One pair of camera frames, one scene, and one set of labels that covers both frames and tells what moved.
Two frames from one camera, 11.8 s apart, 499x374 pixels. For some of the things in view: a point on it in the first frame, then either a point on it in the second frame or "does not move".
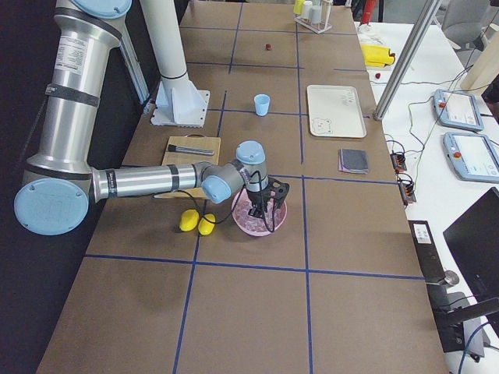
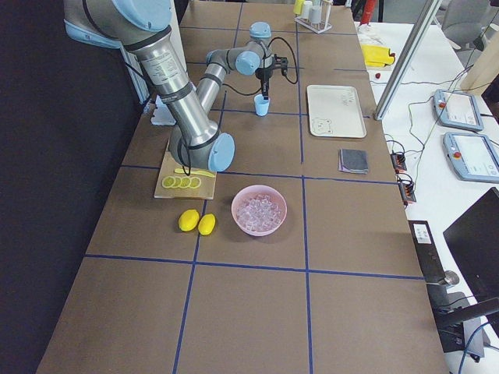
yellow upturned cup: x=298 y=8 does not move
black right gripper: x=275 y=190 → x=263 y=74
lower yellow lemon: x=205 y=227 does not move
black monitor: x=473 y=241 does not move
